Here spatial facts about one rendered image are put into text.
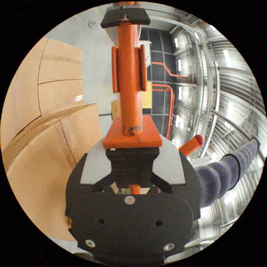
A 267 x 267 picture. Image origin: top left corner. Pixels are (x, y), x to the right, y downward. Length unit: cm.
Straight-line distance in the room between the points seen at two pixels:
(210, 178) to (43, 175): 42
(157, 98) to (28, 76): 1098
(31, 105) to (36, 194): 50
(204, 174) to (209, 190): 7
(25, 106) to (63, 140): 43
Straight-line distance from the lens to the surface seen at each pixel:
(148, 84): 740
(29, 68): 65
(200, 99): 586
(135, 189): 18
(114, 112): 189
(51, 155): 16
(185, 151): 16
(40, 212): 17
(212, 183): 36
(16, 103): 56
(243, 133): 197
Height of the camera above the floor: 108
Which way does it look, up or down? 1 degrees down
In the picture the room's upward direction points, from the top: 88 degrees clockwise
